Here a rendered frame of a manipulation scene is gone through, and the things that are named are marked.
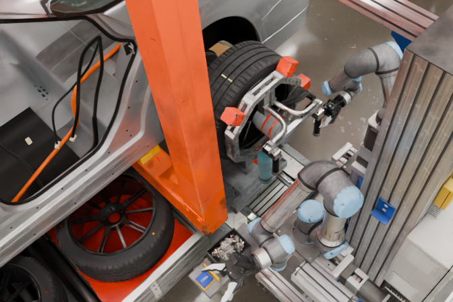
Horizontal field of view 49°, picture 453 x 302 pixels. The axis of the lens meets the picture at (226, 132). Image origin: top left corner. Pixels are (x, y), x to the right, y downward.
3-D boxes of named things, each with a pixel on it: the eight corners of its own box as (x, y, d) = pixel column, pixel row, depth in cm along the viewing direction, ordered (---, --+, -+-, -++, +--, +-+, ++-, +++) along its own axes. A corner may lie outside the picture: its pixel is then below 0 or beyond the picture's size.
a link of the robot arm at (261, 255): (271, 259, 183) (259, 242, 188) (260, 265, 182) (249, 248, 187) (272, 268, 189) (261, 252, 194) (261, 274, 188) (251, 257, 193)
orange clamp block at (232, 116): (235, 106, 250) (225, 106, 243) (247, 114, 247) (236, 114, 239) (228, 118, 252) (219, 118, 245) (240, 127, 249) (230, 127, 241)
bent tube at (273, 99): (291, 85, 267) (292, 72, 259) (319, 104, 259) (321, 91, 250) (269, 104, 261) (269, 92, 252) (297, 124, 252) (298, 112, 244)
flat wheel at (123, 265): (108, 167, 329) (99, 147, 310) (195, 207, 308) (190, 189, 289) (44, 253, 297) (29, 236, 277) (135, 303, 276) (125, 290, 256)
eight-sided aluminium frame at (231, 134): (290, 115, 306) (294, 52, 261) (298, 121, 303) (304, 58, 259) (228, 170, 285) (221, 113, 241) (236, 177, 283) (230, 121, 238)
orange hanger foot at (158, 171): (151, 148, 305) (139, 114, 277) (209, 200, 282) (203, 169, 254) (129, 165, 299) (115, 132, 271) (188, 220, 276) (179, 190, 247)
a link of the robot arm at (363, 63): (358, 75, 223) (325, 100, 271) (379, 68, 225) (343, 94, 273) (348, 52, 225) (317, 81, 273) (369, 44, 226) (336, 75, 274)
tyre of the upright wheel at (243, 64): (271, 19, 276) (182, 75, 244) (304, 40, 265) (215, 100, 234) (261, 102, 326) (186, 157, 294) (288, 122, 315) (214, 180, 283)
